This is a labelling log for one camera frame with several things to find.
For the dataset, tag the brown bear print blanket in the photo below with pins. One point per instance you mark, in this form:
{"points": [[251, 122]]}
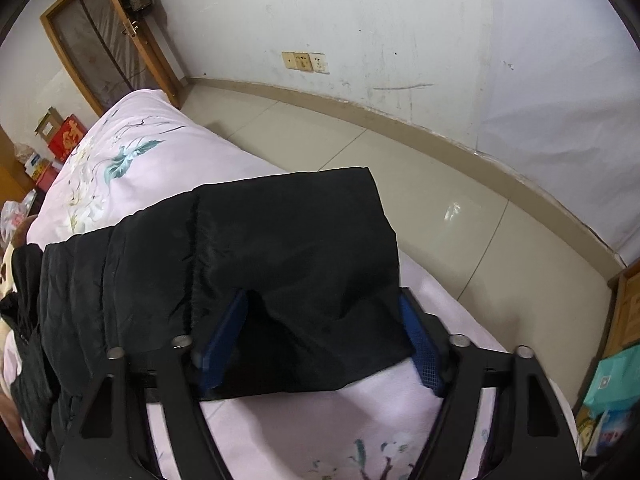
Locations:
{"points": [[6, 270]]}

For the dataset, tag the white plastic bag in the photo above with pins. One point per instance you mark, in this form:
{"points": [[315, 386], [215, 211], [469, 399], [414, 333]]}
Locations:
{"points": [[12, 220]]}

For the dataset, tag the wooden door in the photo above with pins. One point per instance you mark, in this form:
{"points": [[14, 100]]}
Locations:
{"points": [[90, 30]]}

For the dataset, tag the blue and white box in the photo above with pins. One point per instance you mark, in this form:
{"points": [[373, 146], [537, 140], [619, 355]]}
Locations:
{"points": [[36, 166]]}

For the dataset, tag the red tin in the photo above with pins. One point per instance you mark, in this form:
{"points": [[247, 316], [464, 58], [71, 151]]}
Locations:
{"points": [[47, 177]]}

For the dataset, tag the beige wall socket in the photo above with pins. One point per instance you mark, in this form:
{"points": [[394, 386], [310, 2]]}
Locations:
{"points": [[295, 61], [319, 63]]}

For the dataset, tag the open cardboard box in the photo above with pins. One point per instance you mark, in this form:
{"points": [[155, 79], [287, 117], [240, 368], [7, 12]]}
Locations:
{"points": [[46, 127]]}

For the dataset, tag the pink floral quilt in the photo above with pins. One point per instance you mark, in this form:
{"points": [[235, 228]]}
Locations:
{"points": [[150, 125]]}

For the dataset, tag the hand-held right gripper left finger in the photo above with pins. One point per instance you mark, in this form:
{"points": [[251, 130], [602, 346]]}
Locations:
{"points": [[220, 350]]}

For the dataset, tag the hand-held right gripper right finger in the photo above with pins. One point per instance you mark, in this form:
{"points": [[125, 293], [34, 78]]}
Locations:
{"points": [[425, 355]]}

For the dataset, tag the teal paper bag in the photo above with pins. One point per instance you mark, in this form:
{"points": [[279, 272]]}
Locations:
{"points": [[615, 380]]}

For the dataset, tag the wooden wardrobe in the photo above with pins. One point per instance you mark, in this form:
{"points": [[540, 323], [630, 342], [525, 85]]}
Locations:
{"points": [[12, 185]]}

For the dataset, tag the red gift box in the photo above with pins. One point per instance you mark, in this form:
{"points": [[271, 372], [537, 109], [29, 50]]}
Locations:
{"points": [[67, 140]]}

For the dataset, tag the blue and white packet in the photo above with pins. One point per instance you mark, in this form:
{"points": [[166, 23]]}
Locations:
{"points": [[617, 430]]}

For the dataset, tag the black padded jacket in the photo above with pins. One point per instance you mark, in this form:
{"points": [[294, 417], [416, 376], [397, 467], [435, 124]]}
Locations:
{"points": [[300, 240]]}

